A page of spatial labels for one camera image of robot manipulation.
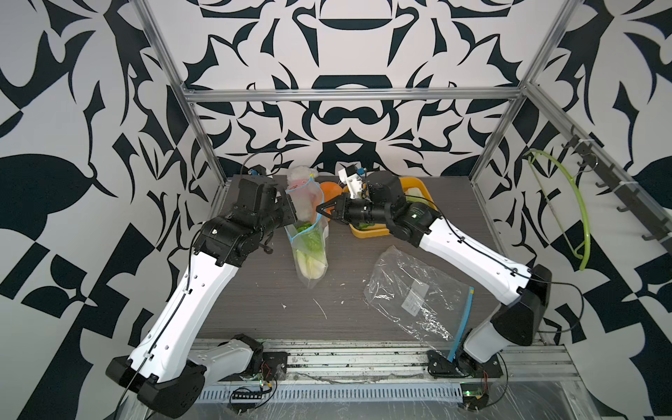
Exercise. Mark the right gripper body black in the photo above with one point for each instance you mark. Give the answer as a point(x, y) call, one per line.
point(364, 210)

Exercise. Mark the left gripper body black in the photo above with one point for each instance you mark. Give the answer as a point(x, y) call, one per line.
point(282, 214)

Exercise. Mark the clear zipper bag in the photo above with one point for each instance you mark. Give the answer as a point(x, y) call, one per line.
point(426, 303)
point(318, 220)

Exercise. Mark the chinese cabbage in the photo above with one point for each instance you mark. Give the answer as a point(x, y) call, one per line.
point(310, 251)

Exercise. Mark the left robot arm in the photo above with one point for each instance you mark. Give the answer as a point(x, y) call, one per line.
point(162, 375)

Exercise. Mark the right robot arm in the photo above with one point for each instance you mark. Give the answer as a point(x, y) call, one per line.
point(522, 292)

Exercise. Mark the yellow plastic tray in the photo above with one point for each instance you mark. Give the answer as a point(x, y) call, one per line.
point(414, 188)

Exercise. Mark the white teddy bear pink shirt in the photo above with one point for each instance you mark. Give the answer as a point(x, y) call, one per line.
point(299, 178)

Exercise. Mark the orange plush toy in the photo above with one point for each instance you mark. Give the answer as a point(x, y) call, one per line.
point(331, 191)

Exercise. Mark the left small circuit board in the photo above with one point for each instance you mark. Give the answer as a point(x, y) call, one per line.
point(244, 399)

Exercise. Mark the small circuit board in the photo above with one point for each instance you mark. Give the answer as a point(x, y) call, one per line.
point(244, 399)
point(474, 397)

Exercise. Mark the right small circuit board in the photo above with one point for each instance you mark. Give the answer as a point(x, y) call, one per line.
point(474, 397)

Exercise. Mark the black hook rack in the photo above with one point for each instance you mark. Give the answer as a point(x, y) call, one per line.
point(614, 178)

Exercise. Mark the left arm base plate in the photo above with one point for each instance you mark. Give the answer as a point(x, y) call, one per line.
point(268, 366)

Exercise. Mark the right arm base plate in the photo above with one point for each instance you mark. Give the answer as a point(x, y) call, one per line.
point(462, 366)

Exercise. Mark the green hoop on wall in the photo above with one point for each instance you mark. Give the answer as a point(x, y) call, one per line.
point(581, 251)

